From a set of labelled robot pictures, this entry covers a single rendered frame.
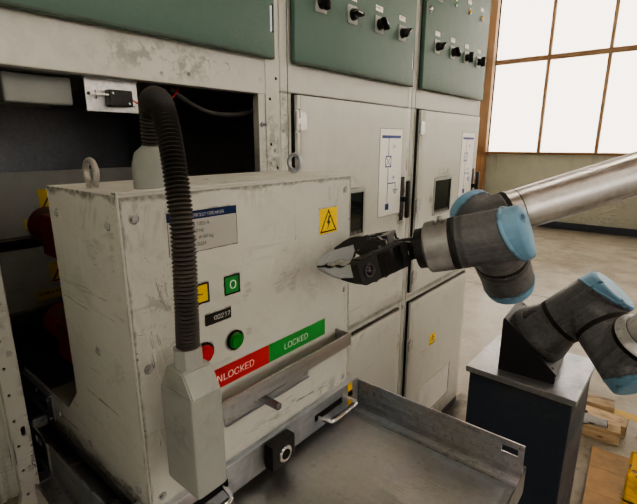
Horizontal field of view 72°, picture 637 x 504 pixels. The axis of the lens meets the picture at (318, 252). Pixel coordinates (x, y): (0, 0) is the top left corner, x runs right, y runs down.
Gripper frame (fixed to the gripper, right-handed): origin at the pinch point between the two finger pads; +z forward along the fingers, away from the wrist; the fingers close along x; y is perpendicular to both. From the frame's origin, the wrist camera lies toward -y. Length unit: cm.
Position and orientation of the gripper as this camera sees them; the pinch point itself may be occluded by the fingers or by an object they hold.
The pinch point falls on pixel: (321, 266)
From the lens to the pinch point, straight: 84.4
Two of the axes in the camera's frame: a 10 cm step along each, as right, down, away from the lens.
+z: -8.8, 1.6, 4.5
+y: 4.2, -2.2, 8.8
